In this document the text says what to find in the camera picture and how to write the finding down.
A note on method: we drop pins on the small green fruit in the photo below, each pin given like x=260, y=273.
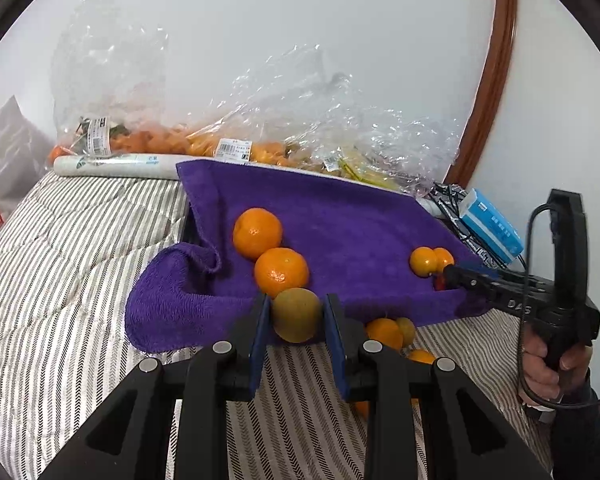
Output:
x=408, y=330

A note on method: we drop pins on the grey plastic bag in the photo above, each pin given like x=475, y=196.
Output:
x=10, y=145

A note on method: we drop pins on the purple towel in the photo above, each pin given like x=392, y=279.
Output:
x=355, y=220

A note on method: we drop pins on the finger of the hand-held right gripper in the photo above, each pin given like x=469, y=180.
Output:
x=480, y=266
x=472, y=282

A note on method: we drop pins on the red cherry tomato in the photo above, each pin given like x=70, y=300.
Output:
x=439, y=284

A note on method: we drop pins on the white paper roll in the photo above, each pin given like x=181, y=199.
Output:
x=120, y=165

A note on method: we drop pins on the crinkled clear plastic bag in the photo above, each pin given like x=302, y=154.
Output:
x=280, y=95
x=405, y=140
x=105, y=60

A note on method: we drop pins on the large mandarin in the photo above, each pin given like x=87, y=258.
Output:
x=281, y=272
x=257, y=233
x=384, y=333

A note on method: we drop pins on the blue tissue box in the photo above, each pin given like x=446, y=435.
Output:
x=495, y=230

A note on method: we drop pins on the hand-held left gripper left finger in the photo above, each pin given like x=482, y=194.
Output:
x=260, y=345

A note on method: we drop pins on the person's right hand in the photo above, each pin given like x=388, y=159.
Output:
x=535, y=375

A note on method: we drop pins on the grey striped mattress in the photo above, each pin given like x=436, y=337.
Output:
x=80, y=260

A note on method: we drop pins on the bagged yellow fruit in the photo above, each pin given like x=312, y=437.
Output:
x=360, y=170

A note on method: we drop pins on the person's right forearm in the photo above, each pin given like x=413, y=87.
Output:
x=580, y=440

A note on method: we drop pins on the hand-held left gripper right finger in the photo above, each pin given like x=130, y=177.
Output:
x=336, y=345

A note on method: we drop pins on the brown wooden door frame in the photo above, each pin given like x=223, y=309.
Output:
x=495, y=60

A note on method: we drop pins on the yellow-green citrus fruit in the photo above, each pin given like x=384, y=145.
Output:
x=297, y=315

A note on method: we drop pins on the pile of bagged mandarins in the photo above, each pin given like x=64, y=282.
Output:
x=145, y=141
x=265, y=152

